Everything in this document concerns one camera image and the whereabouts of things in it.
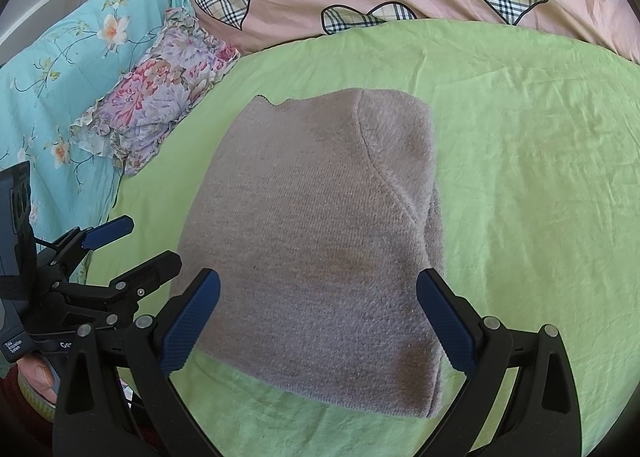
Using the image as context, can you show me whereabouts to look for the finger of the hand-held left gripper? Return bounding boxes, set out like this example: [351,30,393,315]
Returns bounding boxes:
[47,216,135,284]
[60,251,183,326]

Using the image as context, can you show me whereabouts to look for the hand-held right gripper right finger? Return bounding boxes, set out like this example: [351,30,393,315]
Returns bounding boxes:
[416,268,583,457]

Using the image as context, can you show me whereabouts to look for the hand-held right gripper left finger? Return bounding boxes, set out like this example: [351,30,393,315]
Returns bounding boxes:
[52,268,222,457]

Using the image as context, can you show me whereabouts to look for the beige knit sweater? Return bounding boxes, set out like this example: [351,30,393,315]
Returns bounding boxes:
[170,87,447,419]

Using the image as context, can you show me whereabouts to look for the person's left forearm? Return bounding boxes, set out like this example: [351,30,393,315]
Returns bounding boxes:
[15,377,57,420]

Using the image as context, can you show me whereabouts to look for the person's left hand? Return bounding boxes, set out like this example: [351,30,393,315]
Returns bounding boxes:
[17,354,60,400]

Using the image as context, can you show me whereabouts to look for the ruffled floral pillow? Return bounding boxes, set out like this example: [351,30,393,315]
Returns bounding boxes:
[70,7,241,177]

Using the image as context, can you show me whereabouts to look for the person's dark red garment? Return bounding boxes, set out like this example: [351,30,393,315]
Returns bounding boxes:
[0,362,56,457]

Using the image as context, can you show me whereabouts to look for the light blue floral quilt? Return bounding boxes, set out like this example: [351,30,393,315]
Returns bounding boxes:
[0,0,208,283]

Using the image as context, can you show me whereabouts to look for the light green bed sheet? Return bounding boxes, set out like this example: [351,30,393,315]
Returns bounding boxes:
[82,20,640,457]

